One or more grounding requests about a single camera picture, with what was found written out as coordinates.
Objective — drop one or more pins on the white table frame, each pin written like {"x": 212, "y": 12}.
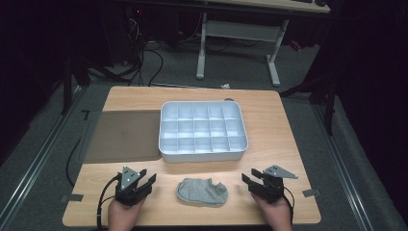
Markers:
{"x": 243, "y": 31}

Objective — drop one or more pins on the grey tape strip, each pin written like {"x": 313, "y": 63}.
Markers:
{"x": 311, "y": 192}
{"x": 72, "y": 198}

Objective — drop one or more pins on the black tape corner mark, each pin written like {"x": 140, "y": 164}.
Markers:
{"x": 86, "y": 114}

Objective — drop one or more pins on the black metal stand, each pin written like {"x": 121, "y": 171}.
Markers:
{"x": 67, "y": 86}
{"x": 329, "y": 106}

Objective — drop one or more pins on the small red object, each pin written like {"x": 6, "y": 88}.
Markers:
{"x": 295, "y": 45}

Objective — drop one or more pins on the white paper scrap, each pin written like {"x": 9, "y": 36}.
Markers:
{"x": 225, "y": 86}

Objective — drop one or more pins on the person's right hand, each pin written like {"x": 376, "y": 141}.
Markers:
{"x": 277, "y": 216}

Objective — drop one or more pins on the metal floor rail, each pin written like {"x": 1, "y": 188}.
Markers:
{"x": 344, "y": 173}
{"x": 38, "y": 160}

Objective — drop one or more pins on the grey ankle sock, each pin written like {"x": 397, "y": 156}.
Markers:
{"x": 200, "y": 193}

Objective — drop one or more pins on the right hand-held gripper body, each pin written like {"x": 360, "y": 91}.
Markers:
{"x": 272, "y": 187}

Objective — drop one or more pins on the person's left hand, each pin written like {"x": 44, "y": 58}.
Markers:
{"x": 123, "y": 216}

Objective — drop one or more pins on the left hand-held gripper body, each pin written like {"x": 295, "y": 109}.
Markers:
{"x": 128, "y": 189}

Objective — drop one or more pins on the white divided storage box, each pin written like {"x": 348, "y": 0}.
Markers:
{"x": 202, "y": 131}

